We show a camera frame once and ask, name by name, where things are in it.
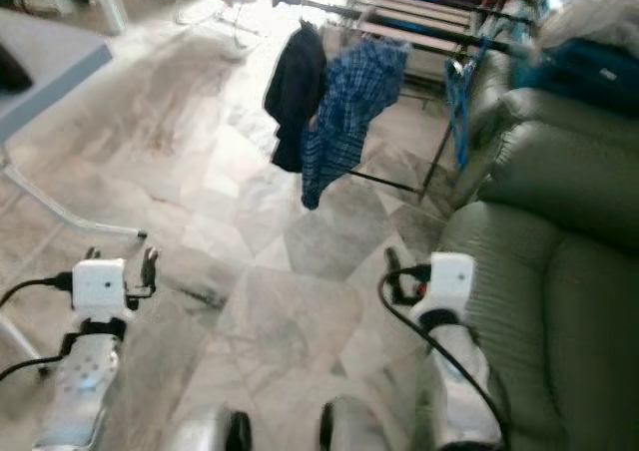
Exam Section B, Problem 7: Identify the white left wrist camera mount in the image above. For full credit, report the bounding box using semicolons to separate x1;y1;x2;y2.
73;259;129;319

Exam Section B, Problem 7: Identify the green leather armchair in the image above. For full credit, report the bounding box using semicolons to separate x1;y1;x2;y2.
454;52;639;247

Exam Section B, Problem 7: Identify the blue bag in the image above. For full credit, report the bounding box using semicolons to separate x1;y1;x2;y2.
509;37;639;115

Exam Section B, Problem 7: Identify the black metal clothes rack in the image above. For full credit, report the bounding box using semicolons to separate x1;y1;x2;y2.
275;0;545;205

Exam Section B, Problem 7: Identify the silver robot leg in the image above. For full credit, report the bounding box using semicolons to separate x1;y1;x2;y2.
175;406;253;451
319;399;400;451

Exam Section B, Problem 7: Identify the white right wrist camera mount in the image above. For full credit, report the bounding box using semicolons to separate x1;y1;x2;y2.
421;252;476;320

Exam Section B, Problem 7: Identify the silver robot right leg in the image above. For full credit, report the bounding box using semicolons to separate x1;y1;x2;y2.
319;399;400;451

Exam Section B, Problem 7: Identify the large black garment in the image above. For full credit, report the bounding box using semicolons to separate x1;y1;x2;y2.
0;42;33;93

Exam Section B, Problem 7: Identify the grey folding table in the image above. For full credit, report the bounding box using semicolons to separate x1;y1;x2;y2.
0;7;151;362

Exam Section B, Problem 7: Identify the blue plaid shirt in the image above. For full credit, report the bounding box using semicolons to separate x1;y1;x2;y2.
300;37;408;213

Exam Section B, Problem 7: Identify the dark navy hanging garment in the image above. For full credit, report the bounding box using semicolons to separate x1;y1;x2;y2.
263;22;328;175

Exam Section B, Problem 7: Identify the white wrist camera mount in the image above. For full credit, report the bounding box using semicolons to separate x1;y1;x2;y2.
73;259;129;319
421;252;476;320

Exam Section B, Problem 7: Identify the silver robot left leg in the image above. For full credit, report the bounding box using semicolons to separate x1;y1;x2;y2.
175;406;253;451

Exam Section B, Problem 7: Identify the green leather sofa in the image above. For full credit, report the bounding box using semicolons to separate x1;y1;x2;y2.
414;200;639;451

